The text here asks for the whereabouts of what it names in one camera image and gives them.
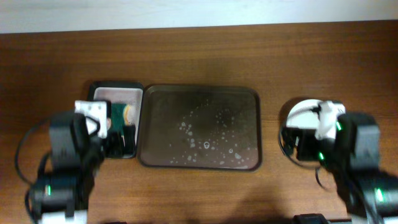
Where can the dark brown serving tray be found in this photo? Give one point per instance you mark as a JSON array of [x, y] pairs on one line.
[[200, 127]]

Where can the black tray with soapy water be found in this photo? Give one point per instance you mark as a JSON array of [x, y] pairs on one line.
[[130, 93]]

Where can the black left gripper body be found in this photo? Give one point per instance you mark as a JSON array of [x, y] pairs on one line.
[[114, 145]]

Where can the pale green plate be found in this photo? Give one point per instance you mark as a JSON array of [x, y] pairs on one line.
[[301, 116]]

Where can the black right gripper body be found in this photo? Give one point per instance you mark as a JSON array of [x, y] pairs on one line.
[[309, 147]]

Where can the green and yellow sponge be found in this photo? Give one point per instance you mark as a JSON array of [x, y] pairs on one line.
[[119, 116]]

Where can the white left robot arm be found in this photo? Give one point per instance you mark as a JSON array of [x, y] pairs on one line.
[[66, 174]]

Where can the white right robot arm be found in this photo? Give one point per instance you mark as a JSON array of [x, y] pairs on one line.
[[352, 156]]

